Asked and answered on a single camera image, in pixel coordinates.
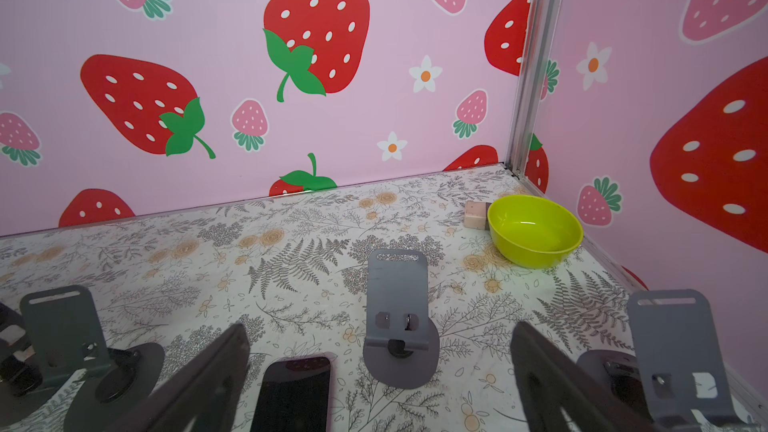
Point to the small pink white block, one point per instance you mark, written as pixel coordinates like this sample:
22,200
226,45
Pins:
476,215

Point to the grey stand far right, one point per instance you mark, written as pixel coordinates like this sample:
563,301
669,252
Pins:
676,374

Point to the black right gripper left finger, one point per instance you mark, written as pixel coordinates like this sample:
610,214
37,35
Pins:
202,396

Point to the grey stand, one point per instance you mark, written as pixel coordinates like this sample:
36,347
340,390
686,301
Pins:
402,345
676,374
66,336

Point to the grey stand rear middle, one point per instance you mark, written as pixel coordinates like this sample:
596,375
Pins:
66,336

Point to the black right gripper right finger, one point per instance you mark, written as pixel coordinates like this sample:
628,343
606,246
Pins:
553,389

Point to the lime green plastic bowl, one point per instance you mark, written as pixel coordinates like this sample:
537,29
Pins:
533,232

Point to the grey stand right rear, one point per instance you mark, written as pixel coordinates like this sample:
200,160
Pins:
402,345

